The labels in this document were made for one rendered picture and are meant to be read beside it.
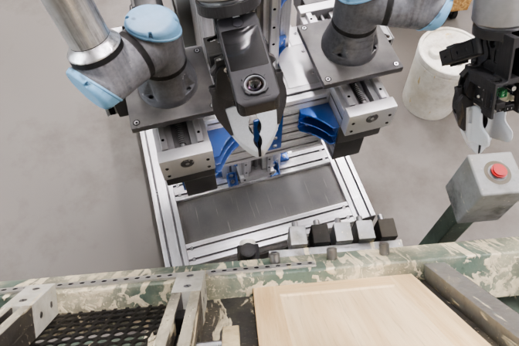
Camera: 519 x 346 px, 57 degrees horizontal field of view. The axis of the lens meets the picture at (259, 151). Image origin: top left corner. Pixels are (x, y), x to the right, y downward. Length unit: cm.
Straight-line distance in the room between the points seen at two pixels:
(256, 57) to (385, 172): 190
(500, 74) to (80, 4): 71
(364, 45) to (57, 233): 160
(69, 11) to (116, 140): 155
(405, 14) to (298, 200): 102
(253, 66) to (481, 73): 36
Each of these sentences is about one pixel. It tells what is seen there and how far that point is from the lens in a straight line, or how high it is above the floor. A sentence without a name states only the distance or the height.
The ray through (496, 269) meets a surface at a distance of 130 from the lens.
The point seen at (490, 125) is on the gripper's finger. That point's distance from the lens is 82.
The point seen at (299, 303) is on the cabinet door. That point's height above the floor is 97.
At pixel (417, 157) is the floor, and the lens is 245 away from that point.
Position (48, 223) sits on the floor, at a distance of 237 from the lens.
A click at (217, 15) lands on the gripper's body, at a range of 52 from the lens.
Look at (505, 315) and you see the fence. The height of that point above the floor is 114.
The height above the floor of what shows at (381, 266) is 91.
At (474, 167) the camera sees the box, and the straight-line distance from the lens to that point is 135.
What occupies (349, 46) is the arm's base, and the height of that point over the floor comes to 110.
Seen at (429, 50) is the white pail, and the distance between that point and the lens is 238.
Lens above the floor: 200
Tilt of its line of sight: 59 degrees down
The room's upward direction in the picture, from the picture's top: straight up
